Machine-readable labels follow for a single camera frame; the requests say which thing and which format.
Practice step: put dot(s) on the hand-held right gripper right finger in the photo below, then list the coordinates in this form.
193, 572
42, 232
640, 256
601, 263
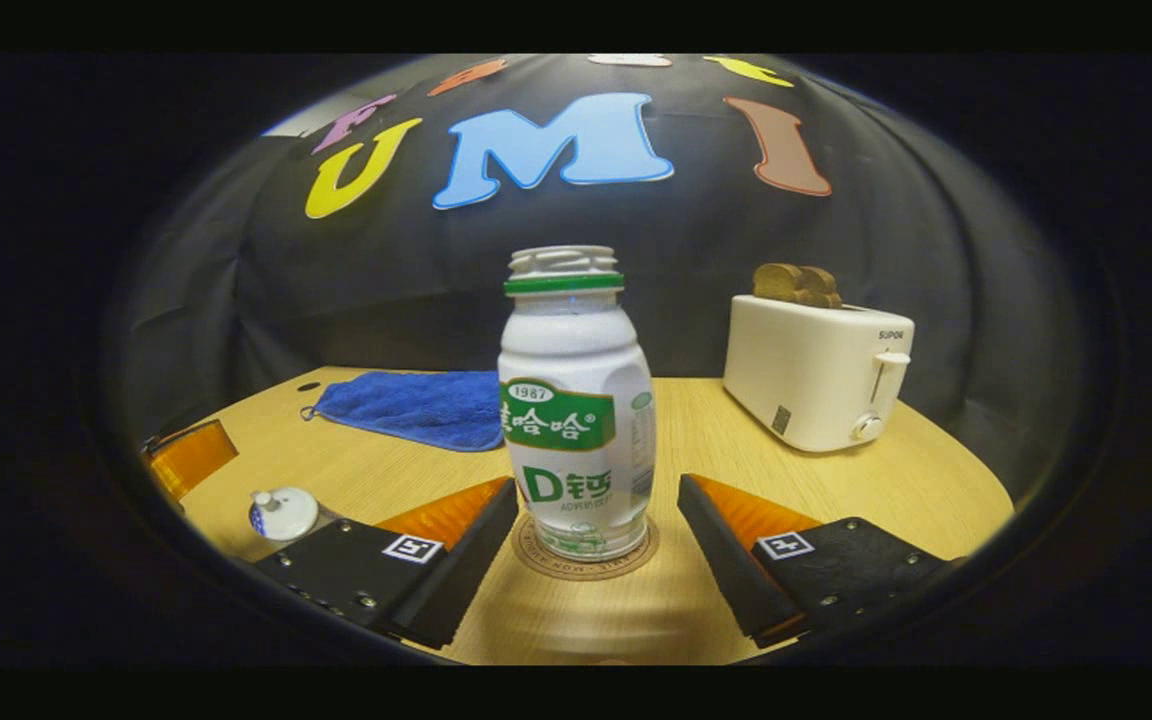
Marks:
726, 570

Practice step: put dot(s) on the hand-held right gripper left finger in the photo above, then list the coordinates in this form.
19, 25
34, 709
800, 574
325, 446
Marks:
466, 570

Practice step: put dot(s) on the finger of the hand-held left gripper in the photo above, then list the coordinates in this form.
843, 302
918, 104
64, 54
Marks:
191, 458

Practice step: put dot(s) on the round wooden coaster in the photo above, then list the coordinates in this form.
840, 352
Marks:
636, 562

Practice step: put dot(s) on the white plastic water bottle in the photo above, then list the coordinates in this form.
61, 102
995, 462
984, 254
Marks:
576, 370

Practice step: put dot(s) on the blue towel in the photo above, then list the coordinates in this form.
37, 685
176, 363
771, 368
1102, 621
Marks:
416, 405

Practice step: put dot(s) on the white toaster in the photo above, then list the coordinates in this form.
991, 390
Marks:
806, 370

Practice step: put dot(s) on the brown bread slice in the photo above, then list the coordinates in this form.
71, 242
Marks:
776, 282
822, 288

